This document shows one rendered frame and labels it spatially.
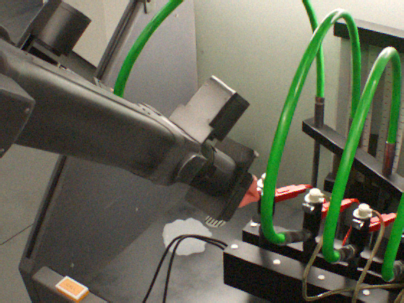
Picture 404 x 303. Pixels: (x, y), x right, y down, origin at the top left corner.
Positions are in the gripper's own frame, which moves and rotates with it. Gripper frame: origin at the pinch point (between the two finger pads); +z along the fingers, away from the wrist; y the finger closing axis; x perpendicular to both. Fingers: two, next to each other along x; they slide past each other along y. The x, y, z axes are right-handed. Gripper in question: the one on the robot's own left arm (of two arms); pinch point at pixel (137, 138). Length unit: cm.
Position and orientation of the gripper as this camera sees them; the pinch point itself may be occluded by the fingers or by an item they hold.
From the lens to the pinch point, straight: 76.1
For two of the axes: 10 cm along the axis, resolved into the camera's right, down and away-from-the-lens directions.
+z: 7.8, 5.0, 3.9
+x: -5.7, 8.1, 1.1
